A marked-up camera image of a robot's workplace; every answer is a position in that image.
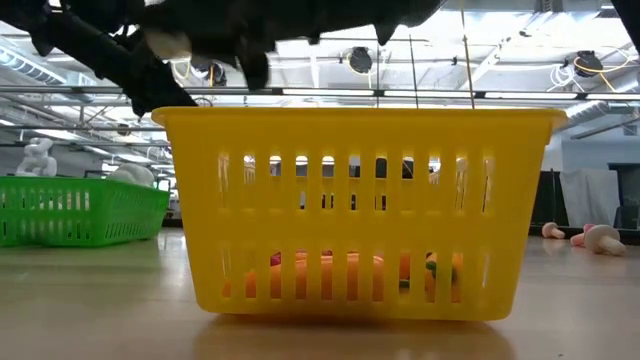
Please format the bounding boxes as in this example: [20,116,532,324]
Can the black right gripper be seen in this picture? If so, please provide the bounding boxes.
[142,0,446,93]

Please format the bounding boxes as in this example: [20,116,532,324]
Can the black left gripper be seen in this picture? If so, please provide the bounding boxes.
[121,39,199,119]

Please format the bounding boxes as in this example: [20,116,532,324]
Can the white toy cauliflower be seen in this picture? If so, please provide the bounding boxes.
[106,163,157,189]

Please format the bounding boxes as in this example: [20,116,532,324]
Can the orange toy pepper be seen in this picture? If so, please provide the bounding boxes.
[222,252,387,303]
[398,252,412,291]

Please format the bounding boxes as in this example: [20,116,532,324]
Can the yellow toy pepper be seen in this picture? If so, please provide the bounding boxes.
[423,251,465,305]

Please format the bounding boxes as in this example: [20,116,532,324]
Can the white figure statue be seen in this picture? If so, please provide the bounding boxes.
[14,137,58,178]

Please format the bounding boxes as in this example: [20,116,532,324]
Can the green plastic basket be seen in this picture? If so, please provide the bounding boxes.
[0,175,171,248]

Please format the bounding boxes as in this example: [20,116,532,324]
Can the yellow plastic basket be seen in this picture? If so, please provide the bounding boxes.
[151,107,568,321]

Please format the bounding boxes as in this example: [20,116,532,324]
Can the small pale toy mushroom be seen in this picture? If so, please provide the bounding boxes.
[542,222,567,241]

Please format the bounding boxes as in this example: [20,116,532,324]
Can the white draped cloth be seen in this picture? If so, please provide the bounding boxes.
[559,168,621,229]

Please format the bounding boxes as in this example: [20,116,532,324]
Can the red toy mushroom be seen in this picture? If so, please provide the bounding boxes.
[570,223,595,248]

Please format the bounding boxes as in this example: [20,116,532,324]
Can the dark cabinet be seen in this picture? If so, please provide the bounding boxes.
[607,162,640,231]

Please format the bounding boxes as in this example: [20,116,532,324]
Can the black ceiling cable reel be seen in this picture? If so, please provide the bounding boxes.
[574,49,605,79]
[192,55,228,87]
[348,46,374,75]

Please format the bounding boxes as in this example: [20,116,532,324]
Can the grey ceiling duct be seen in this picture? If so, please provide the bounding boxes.
[0,45,96,104]

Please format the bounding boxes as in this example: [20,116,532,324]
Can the black hanging cable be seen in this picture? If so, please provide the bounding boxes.
[408,34,420,109]

